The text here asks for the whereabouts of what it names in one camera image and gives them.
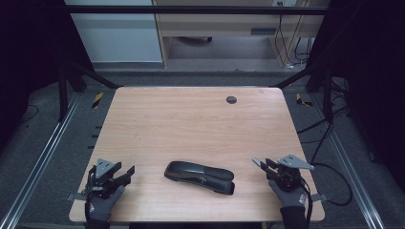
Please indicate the grey flat table bracket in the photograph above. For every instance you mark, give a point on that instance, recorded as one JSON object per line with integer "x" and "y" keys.
{"x": 74, "y": 197}
{"x": 320, "y": 197}

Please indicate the aluminium floor rail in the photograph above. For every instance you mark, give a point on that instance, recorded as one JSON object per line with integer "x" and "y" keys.
{"x": 347, "y": 162}
{"x": 41, "y": 162}

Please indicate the grey round table grommet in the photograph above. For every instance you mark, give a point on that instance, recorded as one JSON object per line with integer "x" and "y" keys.
{"x": 231, "y": 99}

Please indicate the yellow black striped tape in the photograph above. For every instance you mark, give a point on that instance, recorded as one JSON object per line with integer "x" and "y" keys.
{"x": 97, "y": 99}
{"x": 302, "y": 100}

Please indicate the black horizontal crossbar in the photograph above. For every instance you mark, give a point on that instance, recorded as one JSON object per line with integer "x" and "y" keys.
{"x": 191, "y": 10}

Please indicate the black metal stand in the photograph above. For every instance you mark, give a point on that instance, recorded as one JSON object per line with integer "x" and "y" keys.
{"x": 327, "y": 92}
{"x": 63, "y": 92}

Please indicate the person's right hand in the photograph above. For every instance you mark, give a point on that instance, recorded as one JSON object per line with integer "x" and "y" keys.
{"x": 291, "y": 198}

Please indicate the person's left hand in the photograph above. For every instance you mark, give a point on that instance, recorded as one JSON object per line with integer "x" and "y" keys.
{"x": 100, "y": 208}

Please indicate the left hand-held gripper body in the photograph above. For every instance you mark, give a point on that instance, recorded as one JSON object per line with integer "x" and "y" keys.
{"x": 102, "y": 168}

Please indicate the white cabinet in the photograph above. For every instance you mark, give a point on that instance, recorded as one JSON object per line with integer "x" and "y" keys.
{"x": 117, "y": 38}

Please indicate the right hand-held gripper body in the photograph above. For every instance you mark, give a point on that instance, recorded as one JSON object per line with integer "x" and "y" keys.
{"x": 291, "y": 162}

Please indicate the black curtain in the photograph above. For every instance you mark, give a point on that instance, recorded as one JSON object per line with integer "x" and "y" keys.
{"x": 375, "y": 79}
{"x": 28, "y": 54}

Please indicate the light wooden desk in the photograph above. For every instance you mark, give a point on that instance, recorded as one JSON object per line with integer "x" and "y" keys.
{"x": 216, "y": 24}

